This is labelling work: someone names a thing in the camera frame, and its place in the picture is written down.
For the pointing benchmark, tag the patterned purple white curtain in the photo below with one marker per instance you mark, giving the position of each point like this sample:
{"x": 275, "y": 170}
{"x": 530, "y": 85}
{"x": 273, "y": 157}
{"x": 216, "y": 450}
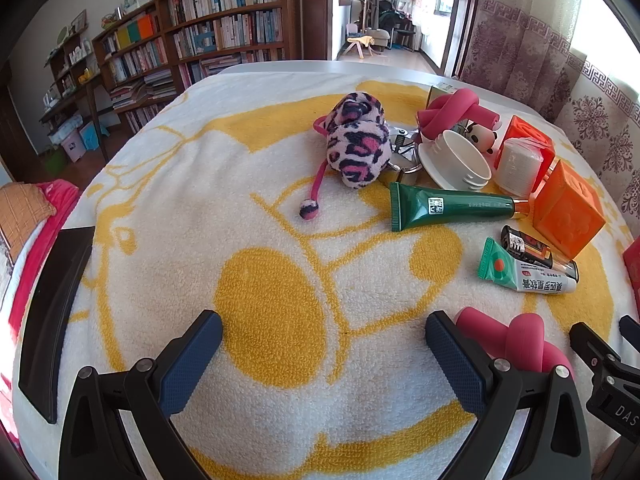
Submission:
{"x": 525, "y": 35}

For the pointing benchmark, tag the brown wooden bookshelf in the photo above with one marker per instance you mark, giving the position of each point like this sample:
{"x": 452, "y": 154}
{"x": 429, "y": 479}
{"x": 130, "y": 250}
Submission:
{"x": 168, "y": 45}

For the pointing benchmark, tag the orange embossed cube block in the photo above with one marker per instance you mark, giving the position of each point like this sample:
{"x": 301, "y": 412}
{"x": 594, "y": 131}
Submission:
{"x": 570, "y": 215}
{"x": 525, "y": 127}

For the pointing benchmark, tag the blue storage bin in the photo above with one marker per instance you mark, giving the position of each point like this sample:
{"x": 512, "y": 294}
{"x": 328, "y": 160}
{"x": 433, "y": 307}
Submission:
{"x": 89, "y": 136}

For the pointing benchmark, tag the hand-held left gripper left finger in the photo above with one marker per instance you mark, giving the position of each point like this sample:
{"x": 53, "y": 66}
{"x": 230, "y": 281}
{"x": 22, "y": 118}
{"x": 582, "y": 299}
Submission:
{"x": 190, "y": 365}

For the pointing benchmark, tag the dark green cream tube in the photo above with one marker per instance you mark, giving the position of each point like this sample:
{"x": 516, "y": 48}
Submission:
{"x": 440, "y": 205}

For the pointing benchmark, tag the small dark wooden shelf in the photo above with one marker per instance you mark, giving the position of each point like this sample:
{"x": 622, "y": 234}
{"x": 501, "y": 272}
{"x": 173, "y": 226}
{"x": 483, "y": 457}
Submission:
{"x": 75, "y": 85}

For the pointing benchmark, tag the pink leopard plush earmuffs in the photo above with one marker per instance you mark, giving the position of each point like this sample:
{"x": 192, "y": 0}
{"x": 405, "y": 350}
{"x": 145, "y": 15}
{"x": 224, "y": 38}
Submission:
{"x": 357, "y": 145}

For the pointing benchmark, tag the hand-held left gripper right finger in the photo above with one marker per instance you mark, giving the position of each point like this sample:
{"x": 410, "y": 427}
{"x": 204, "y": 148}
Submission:
{"x": 455, "y": 360}

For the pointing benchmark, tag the small yellow cardboard box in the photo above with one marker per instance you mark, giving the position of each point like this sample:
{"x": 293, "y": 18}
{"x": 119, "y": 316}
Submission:
{"x": 439, "y": 92}

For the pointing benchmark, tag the green white ointment tube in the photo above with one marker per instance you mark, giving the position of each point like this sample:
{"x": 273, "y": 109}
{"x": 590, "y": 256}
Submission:
{"x": 515, "y": 272}

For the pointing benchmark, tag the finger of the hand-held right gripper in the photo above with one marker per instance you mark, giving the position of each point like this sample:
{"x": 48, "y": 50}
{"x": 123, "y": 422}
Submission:
{"x": 631, "y": 332}
{"x": 587, "y": 342}

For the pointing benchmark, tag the yellow cloth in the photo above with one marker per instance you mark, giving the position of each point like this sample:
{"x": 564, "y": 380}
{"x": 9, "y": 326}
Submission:
{"x": 362, "y": 41}

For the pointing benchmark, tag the yellow white printed blanket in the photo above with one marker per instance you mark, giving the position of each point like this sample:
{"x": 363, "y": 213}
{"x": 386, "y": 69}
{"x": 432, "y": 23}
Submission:
{"x": 225, "y": 150}

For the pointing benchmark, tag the brown wooden door frame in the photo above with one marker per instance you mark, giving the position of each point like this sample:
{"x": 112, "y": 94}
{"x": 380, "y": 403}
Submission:
{"x": 462, "y": 10}

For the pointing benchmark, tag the panda figurine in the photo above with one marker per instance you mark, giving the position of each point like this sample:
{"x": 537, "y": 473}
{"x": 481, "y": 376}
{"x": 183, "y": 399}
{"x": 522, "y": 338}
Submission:
{"x": 482, "y": 137}

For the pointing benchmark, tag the pink storage bin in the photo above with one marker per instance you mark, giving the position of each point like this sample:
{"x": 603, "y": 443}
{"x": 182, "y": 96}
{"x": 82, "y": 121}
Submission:
{"x": 71, "y": 145}

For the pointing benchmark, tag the metal eyelash curler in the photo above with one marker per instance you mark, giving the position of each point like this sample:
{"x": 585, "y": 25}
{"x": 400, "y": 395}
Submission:
{"x": 406, "y": 167}

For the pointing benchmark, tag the white plastic jar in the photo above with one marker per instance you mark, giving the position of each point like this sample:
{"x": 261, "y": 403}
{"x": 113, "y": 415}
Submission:
{"x": 462, "y": 155}

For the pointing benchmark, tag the black flat panel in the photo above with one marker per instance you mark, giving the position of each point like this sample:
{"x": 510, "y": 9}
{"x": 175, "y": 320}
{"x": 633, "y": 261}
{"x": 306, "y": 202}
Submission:
{"x": 55, "y": 320}

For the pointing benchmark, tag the black lighter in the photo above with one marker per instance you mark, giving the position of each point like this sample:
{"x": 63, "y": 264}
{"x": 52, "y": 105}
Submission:
{"x": 520, "y": 245}

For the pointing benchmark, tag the orange quilted cushion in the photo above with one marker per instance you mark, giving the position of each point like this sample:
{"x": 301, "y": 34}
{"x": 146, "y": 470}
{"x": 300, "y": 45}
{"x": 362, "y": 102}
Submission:
{"x": 20, "y": 210}

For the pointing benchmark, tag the pink foam hair roller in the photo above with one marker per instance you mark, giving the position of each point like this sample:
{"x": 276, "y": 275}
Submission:
{"x": 450, "y": 105}
{"x": 525, "y": 340}

